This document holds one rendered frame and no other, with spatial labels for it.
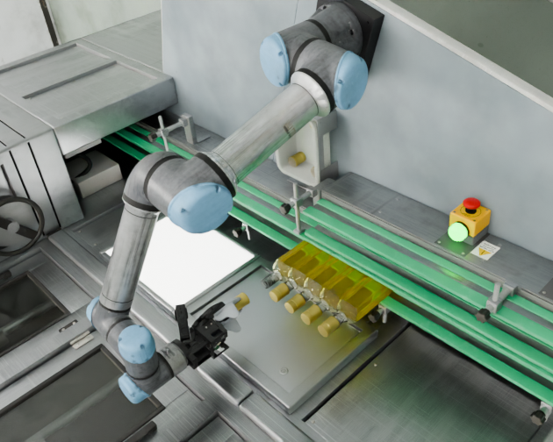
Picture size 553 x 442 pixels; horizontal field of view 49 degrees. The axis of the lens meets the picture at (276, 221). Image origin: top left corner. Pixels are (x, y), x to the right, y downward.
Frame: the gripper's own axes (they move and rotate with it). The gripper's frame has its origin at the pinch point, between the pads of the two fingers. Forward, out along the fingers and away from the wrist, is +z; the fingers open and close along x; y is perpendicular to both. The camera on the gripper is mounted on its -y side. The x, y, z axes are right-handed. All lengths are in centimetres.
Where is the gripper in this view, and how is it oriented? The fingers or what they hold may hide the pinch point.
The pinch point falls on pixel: (235, 304)
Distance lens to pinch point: 160.8
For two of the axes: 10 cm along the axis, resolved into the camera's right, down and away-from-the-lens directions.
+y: 7.0, 4.6, -5.5
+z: 7.2, -4.7, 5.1
